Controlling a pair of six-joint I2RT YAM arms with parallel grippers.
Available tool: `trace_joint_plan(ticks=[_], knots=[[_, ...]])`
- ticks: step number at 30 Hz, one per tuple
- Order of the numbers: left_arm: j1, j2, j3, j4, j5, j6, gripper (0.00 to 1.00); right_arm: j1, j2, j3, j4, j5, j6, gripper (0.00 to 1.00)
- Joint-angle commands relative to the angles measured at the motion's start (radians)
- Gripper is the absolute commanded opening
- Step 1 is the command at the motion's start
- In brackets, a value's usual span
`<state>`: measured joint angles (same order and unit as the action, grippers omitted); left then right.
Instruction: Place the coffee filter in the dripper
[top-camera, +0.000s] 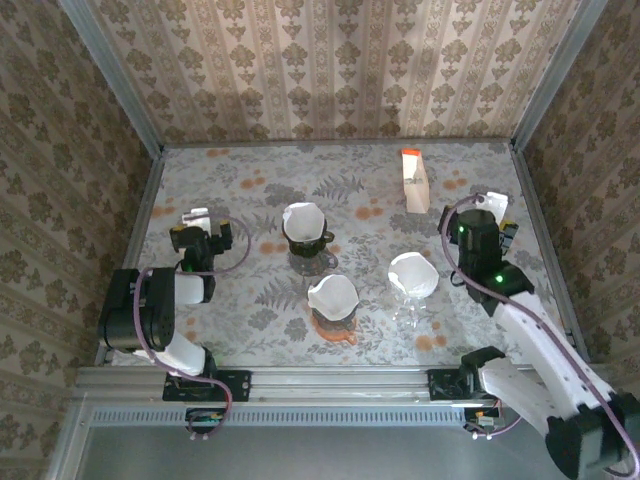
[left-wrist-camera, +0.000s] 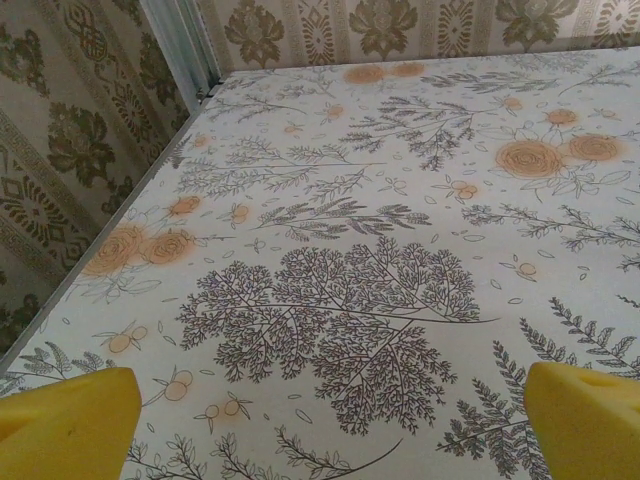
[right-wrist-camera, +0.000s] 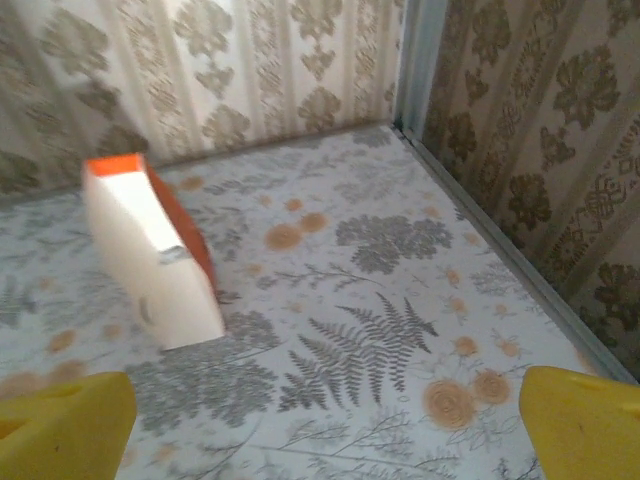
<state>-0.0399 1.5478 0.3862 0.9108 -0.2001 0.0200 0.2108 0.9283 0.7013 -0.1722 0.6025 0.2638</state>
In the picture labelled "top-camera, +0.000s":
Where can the white paper coffee filter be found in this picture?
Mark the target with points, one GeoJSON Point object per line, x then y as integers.
{"type": "Point", "coordinates": [332, 297]}
{"type": "Point", "coordinates": [414, 275]}
{"type": "Point", "coordinates": [302, 222]}

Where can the coffee filter bag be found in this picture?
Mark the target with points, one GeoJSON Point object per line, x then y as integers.
{"type": "Point", "coordinates": [415, 182]}

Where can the grey glass pitcher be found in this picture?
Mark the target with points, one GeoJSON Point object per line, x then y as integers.
{"type": "Point", "coordinates": [312, 264]}

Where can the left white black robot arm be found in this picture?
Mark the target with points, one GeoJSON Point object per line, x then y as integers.
{"type": "Point", "coordinates": [150, 310]}

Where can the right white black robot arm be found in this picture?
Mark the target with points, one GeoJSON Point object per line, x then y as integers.
{"type": "Point", "coordinates": [540, 340]}

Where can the floral tablecloth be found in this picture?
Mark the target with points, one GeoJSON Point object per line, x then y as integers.
{"type": "Point", "coordinates": [250, 175]}

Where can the small circuit board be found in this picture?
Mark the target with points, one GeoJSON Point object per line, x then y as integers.
{"type": "Point", "coordinates": [480, 422]}
{"type": "Point", "coordinates": [205, 422]}

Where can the slotted metal grille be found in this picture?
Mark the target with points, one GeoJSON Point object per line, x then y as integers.
{"type": "Point", "coordinates": [325, 416]}

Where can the grey metal shelf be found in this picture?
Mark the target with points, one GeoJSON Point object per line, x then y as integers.
{"type": "Point", "coordinates": [325, 455]}

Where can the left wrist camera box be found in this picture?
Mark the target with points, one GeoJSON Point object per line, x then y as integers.
{"type": "Point", "coordinates": [196, 217]}

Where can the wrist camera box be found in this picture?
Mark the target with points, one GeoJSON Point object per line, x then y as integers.
{"type": "Point", "coordinates": [495, 205]}
{"type": "Point", "coordinates": [196, 217]}

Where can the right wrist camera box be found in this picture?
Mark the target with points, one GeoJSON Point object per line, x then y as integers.
{"type": "Point", "coordinates": [495, 205]}

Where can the aluminium table side rail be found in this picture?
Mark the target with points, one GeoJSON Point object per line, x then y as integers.
{"type": "Point", "coordinates": [131, 250]}
{"type": "Point", "coordinates": [540, 225]}

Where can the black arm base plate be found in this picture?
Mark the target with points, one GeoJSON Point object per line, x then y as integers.
{"type": "Point", "coordinates": [440, 387]}
{"type": "Point", "coordinates": [235, 385]}

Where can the aluminium frame post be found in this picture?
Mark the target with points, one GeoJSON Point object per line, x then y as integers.
{"type": "Point", "coordinates": [120, 85]}
{"type": "Point", "coordinates": [555, 75]}

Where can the long aluminium mounting rail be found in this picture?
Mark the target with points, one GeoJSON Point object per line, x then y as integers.
{"type": "Point", "coordinates": [340, 385]}

